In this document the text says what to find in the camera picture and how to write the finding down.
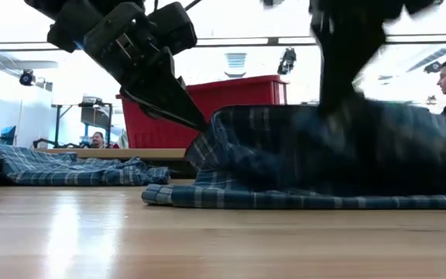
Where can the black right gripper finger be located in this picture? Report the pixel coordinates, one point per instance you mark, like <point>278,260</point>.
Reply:
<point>343,69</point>

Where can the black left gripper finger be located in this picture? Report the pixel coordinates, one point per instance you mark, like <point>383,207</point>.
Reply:
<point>165,93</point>
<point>157,113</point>

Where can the blue plaid pajama pants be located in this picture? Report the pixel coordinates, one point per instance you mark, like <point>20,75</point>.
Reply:
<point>72,170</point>

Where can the blue plaid garment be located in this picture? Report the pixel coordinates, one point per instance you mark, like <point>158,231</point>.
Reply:
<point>285,155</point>

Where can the red plastic laundry bin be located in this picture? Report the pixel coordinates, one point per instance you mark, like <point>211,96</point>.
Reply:
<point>238,93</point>

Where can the black ceiling spotlight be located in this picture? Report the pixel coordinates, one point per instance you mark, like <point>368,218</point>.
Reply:
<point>287,62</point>
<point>432,67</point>
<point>26,77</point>

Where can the black metal background table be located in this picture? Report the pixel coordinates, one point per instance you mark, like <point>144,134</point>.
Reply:
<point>96,116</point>

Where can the square ceiling vent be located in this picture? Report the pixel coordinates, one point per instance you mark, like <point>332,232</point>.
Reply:
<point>235,64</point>

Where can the ceiling air vent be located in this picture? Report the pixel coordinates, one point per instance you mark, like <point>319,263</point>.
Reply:
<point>436,56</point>

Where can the long ceiling light fixture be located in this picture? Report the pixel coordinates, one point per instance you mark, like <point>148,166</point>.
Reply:
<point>246,40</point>

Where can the blue chair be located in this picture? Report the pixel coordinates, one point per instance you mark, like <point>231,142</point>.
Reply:
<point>9,133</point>

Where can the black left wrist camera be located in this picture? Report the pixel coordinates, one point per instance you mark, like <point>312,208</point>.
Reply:
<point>174,27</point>

